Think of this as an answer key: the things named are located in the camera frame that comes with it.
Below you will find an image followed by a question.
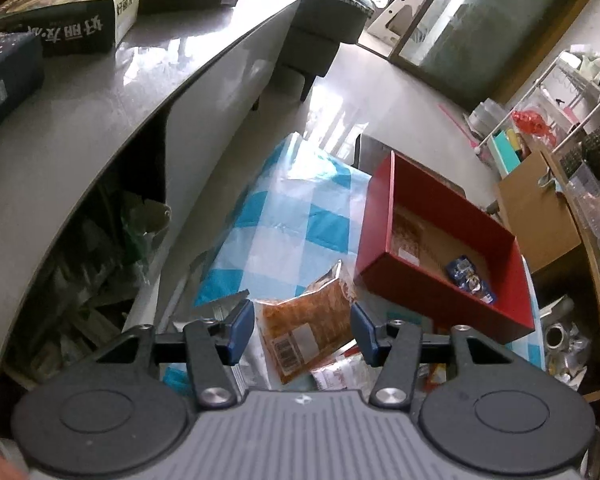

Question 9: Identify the orange brown snack packet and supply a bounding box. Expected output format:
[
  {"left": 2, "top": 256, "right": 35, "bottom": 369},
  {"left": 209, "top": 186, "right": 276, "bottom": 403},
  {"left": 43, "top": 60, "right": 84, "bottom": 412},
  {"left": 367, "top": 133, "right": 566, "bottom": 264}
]
[{"left": 258, "top": 261, "right": 356, "bottom": 385}]

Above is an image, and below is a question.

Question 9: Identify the red yellow snack packet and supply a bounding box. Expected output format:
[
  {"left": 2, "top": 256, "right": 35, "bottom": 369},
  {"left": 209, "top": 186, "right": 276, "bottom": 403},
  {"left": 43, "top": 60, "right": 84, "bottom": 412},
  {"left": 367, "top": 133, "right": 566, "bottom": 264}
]
[{"left": 311, "top": 341, "right": 373, "bottom": 391}]

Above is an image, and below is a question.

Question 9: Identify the red cardboard box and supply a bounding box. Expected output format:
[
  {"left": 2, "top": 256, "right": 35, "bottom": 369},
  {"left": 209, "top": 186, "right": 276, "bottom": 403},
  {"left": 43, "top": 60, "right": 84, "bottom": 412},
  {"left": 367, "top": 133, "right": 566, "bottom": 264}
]
[{"left": 355, "top": 153, "right": 534, "bottom": 344}]

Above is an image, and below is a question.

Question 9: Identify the blue small snack packet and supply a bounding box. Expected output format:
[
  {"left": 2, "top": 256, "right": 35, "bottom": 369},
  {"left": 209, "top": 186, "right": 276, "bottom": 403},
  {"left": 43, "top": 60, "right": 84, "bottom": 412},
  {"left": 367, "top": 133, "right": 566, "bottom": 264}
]
[{"left": 445, "top": 255, "right": 496, "bottom": 304}]

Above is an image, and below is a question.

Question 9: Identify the blue white checkered tablecloth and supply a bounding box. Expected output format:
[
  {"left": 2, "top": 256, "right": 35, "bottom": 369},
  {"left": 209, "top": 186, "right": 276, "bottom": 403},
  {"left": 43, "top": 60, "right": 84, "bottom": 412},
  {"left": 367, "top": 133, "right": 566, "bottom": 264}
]
[{"left": 160, "top": 132, "right": 548, "bottom": 396}]

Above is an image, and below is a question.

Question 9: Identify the dark wooden stool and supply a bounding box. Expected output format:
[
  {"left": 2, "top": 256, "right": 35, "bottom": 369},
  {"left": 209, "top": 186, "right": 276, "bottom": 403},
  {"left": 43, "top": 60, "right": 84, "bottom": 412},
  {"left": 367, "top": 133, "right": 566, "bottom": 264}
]
[{"left": 353, "top": 133, "right": 466, "bottom": 197}]

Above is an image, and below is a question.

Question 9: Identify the grey coffee table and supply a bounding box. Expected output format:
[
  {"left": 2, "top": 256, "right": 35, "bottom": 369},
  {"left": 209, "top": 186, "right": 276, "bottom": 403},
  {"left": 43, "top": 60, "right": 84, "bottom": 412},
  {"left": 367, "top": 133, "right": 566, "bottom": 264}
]
[{"left": 0, "top": 0, "right": 310, "bottom": 441}]

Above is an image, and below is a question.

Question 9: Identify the brown cardboard box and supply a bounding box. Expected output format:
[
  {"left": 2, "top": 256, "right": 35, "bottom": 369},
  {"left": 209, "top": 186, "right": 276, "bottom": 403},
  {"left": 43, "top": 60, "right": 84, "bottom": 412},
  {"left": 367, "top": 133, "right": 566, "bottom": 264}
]
[{"left": 496, "top": 152, "right": 581, "bottom": 274}]

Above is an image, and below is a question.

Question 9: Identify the red plastic bag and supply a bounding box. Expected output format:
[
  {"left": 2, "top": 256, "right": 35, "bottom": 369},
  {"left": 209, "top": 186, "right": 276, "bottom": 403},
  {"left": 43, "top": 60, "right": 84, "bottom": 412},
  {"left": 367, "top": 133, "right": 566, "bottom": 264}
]
[{"left": 512, "top": 110, "right": 557, "bottom": 148}]

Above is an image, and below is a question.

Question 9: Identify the framed glass panel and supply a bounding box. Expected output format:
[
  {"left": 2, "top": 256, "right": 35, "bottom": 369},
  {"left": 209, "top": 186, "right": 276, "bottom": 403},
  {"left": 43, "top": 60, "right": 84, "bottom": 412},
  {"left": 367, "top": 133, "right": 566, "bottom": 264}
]
[{"left": 389, "top": 0, "right": 590, "bottom": 110}]

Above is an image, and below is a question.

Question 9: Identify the dark blue box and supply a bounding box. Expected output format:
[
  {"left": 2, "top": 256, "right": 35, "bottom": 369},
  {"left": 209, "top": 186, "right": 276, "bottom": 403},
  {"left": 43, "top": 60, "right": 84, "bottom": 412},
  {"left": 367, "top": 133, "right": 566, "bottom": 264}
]
[{"left": 0, "top": 32, "right": 44, "bottom": 125}]

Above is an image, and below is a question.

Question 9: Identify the dark green box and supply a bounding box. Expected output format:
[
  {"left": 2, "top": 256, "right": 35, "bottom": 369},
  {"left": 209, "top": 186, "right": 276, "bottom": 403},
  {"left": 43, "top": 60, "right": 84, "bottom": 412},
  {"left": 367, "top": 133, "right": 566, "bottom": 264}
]
[{"left": 0, "top": 0, "right": 140, "bottom": 56}]

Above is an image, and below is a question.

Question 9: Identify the dark green sofa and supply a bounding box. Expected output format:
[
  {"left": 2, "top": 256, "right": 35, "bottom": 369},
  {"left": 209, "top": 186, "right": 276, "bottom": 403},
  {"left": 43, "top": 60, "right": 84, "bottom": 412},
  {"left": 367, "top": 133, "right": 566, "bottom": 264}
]
[{"left": 278, "top": 0, "right": 389, "bottom": 101}]

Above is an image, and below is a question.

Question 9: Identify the white wire shelf rack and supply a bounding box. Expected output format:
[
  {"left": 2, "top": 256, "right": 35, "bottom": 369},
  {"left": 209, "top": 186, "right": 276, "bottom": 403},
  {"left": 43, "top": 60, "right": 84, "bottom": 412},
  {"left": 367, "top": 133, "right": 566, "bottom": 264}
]
[{"left": 475, "top": 44, "right": 600, "bottom": 164}]

